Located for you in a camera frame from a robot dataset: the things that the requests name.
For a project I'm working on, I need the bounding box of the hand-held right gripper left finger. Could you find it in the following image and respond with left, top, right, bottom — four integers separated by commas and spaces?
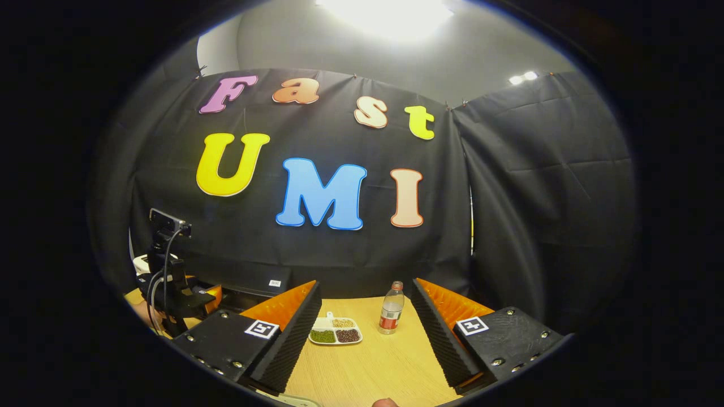
170, 280, 323, 396

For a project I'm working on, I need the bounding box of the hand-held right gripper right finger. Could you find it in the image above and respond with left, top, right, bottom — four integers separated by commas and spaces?
411, 278, 566, 396

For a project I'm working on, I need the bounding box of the black electric oven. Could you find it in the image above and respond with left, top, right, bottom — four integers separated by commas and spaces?
218, 264, 295, 313

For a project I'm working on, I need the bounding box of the cream plate with cherry print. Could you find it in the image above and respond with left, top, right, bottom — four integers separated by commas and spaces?
257, 392, 324, 407

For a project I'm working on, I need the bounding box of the white divided dish with beans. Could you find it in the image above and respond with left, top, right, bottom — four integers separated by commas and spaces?
308, 312, 364, 346

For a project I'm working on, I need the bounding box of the white toaster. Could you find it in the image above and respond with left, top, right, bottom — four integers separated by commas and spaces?
132, 254, 179, 276

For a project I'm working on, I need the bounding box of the clear plastic bottle red label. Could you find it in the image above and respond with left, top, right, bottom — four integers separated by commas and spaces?
378, 281, 406, 335

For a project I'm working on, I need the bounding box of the large ceiling light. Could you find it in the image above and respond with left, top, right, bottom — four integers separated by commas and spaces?
316, 0, 455, 41

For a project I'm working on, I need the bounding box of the black cable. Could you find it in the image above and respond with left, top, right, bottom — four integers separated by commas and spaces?
146, 226, 185, 334

